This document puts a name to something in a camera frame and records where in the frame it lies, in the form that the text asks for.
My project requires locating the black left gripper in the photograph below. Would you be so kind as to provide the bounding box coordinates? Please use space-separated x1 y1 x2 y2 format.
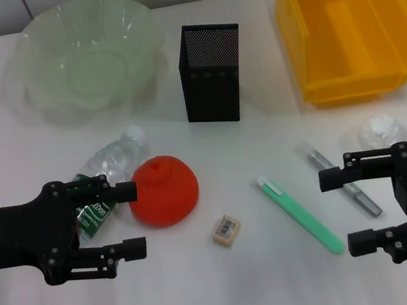
0 168 152 297

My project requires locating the grey marker clear cap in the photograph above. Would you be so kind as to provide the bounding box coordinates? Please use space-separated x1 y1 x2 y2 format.
296 133 384 228

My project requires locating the red-orange toy orange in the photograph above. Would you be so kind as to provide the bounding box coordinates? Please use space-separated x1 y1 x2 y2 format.
123 150 205 232

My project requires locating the mint green pen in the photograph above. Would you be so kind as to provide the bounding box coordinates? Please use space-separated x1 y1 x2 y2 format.
255 165 347 266

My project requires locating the clear water bottle green label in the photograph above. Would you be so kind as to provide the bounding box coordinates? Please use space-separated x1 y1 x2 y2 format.
62 122 162 243

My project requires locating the white paper ball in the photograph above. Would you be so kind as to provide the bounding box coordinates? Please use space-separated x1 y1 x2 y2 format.
353 110 407 156

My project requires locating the beige eraser with barcode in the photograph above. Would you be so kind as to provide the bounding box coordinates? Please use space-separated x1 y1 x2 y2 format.
208 212 245 244

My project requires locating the black mesh pen holder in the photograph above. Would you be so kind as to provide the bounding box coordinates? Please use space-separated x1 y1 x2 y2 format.
172 17 253 130

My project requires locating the pale green glass fruit plate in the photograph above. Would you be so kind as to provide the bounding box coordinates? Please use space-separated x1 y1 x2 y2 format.
0 0 177 135

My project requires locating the yellow plastic bin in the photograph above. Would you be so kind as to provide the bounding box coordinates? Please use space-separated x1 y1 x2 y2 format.
272 0 407 114

